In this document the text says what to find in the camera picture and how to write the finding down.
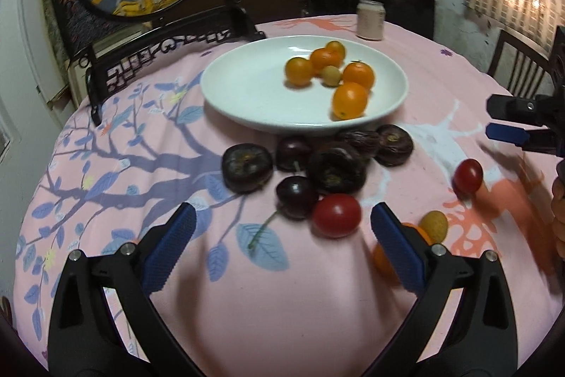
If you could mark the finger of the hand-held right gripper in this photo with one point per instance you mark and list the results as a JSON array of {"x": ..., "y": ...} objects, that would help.
[
  {"x": 521, "y": 110},
  {"x": 507, "y": 134}
]

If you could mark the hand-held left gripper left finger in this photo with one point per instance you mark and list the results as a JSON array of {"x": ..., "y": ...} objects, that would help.
[{"x": 170, "y": 246}]

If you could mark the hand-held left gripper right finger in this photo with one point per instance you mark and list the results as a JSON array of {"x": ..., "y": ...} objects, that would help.
[{"x": 397, "y": 251}]

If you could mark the orange mandarin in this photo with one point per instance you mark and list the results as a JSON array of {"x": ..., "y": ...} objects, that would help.
[
  {"x": 383, "y": 260},
  {"x": 325, "y": 59},
  {"x": 350, "y": 100},
  {"x": 358, "y": 75}
]

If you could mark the tan longan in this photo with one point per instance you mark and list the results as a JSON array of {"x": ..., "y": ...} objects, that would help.
[
  {"x": 331, "y": 75},
  {"x": 433, "y": 225}
]

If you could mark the red cherry tomato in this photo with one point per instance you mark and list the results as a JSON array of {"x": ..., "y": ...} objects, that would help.
[
  {"x": 468, "y": 177},
  {"x": 337, "y": 216}
]

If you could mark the dark water chestnut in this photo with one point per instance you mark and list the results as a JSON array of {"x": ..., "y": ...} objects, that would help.
[
  {"x": 246, "y": 167},
  {"x": 394, "y": 144},
  {"x": 359, "y": 137},
  {"x": 337, "y": 168}
]

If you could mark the dark red cherry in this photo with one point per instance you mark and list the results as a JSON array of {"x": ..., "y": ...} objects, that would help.
[
  {"x": 296, "y": 197},
  {"x": 293, "y": 151}
]

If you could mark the white oval plate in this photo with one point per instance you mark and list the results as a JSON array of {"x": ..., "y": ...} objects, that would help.
[{"x": 251, "y": 85}]

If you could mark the person's right hand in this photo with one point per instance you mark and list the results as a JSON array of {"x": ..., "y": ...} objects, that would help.
[{"x": 559, "y": 222}]

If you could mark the dark wooden chair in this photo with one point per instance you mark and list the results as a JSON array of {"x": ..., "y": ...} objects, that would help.
[{"x": 521, "y": 59}]

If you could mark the pale drink can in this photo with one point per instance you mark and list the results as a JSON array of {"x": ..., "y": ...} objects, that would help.
[{"x": 370, "y": 21}]

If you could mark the yellowish orange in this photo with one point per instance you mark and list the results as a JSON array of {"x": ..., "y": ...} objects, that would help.
[
  {"x": 299, "y": 71},
  {"x": 336, "y": 48}
]

